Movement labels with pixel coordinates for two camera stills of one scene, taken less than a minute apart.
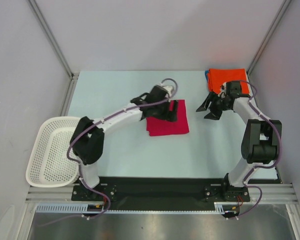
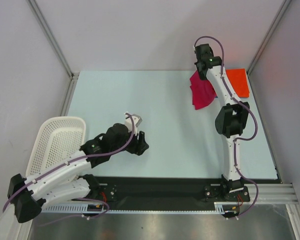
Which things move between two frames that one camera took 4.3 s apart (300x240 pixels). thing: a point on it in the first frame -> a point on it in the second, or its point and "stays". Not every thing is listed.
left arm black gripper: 169,115 -> 139,145
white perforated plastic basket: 49,166 stays
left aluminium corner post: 74,76 stays
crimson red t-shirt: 157,126 -> 203,93
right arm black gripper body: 215,104 -> 198,66
